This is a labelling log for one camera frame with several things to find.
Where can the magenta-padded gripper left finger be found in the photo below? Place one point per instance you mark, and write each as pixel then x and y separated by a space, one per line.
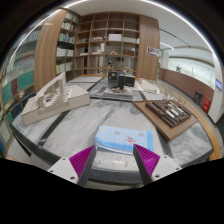
pixel 66 168

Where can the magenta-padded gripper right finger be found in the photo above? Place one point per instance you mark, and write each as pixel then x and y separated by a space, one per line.
pixel 160 166

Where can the light blue printed towel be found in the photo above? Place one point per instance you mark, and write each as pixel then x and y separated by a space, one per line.
pixel 116 138

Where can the brown model on wooden base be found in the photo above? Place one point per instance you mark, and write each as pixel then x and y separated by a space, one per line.
pixel 168 115

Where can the white architectural model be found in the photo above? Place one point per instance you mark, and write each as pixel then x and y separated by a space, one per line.
pixel 53 103

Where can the dark grey bin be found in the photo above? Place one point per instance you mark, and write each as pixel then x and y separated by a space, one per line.
pixel 198 97

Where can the small white building model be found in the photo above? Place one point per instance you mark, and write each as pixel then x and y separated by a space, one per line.
pixel 148 86

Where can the black building model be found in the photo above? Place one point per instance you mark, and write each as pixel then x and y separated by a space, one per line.
pixel 116 80

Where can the bookshelf with teal books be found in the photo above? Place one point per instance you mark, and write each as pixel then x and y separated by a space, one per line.
pixel 20 83

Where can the wooden shelf unit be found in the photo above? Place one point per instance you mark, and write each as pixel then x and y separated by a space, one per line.
pixel 106 43

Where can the wall screen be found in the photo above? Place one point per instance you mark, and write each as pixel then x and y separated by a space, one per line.
pixel 218 84

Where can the wall poster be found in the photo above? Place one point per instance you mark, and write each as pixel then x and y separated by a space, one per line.
pixel 153 51

